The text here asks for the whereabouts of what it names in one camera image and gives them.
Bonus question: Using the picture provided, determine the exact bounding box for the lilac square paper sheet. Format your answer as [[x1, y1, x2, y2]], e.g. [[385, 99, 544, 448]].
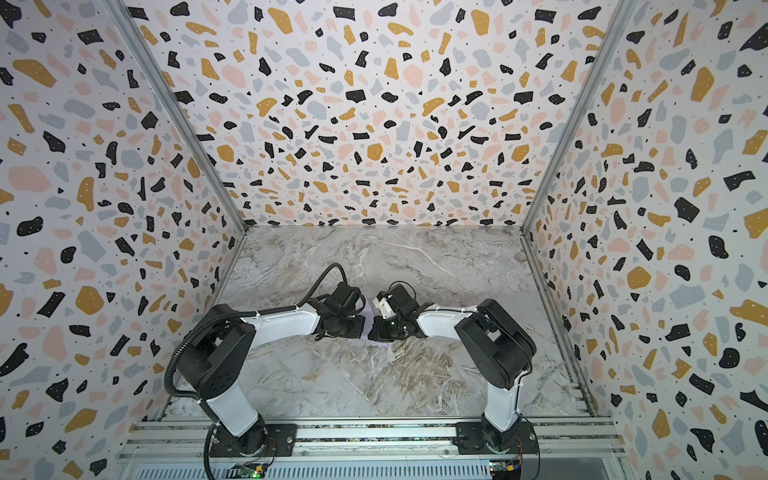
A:
[[360, 304, 394, 343]]

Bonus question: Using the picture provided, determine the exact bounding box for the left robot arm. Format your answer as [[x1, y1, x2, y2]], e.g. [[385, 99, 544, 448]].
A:
[[164, 282, 365, 438]]

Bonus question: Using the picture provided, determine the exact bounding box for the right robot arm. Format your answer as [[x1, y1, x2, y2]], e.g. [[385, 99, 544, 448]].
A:
[[369, 282, 537, 434]]

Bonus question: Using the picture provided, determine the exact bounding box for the right circuit board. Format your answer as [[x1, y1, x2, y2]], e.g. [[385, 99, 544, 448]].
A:
[[489, 459, 522, 480]]

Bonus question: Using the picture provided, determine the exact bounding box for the circuit board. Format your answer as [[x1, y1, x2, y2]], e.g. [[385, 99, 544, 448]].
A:
[[225, 462, 269, 479], [489, 459, 522, 480]]

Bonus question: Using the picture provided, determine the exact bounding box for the left circuit board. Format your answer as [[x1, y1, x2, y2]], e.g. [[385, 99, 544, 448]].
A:
[[225, 462, 269, 479]]

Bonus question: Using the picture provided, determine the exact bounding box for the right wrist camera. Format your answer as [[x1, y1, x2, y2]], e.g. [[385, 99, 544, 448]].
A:
[[372, 292, 397, 320]]

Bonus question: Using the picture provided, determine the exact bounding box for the left black corrugated cable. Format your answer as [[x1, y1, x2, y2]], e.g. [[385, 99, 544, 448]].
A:
[[163, 262, 352, 400]]

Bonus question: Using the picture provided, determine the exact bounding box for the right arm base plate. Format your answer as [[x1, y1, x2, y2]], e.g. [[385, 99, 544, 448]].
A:
[[453, 419, 539, 455]]

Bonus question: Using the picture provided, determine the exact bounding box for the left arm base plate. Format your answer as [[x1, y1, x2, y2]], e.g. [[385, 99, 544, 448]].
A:
[[209, 423, 298, 459]]

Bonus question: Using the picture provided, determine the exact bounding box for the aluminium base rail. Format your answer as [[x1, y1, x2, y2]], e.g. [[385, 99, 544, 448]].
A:
[[114, 417, 633, 479]]

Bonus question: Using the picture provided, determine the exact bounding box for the left aluminium corner post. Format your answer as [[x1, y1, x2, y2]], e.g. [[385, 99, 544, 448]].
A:
[[104, 1, 248, 235]]

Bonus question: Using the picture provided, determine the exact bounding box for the aluminium corner post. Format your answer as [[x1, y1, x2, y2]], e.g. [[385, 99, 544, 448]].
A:
[[521, 0, 637, 237], [104, 1, 248, 235]]

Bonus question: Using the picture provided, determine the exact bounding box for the right aluminium corner post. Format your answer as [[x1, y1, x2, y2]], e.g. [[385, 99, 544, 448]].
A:
[[521, 0, 637, 237]]

